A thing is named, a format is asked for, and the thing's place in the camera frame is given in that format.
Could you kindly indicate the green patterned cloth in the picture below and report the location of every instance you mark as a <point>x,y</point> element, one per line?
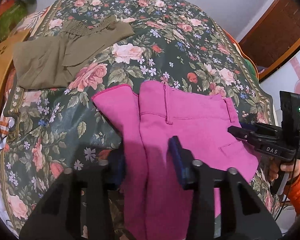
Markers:
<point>5,27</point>

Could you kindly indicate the person's right hand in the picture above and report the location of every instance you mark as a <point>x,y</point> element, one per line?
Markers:
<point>273,171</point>

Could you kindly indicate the brown wooden door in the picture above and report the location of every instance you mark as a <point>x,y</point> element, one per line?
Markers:
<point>277,30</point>

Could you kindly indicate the floral bed blanket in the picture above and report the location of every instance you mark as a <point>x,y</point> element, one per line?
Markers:
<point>165,42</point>

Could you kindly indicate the yellow printed blanket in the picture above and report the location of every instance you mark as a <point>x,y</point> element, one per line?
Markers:
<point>2,67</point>

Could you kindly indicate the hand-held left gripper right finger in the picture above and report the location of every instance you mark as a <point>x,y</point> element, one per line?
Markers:
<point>177,160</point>

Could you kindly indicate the olive green pants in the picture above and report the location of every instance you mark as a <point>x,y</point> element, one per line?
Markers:
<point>45,62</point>

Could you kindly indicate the white pink printed cabinet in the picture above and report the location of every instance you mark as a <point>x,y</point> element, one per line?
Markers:
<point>290,75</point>

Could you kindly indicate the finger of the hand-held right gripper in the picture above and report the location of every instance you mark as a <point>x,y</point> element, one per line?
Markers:
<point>247,126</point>
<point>242,134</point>

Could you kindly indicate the pink pants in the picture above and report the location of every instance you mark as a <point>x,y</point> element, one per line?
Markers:
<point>195,115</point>

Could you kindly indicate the fleece blanket with orange edge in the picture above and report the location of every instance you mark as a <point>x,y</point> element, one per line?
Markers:
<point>251,67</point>

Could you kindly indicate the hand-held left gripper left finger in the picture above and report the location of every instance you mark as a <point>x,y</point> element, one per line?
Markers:
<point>116,166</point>

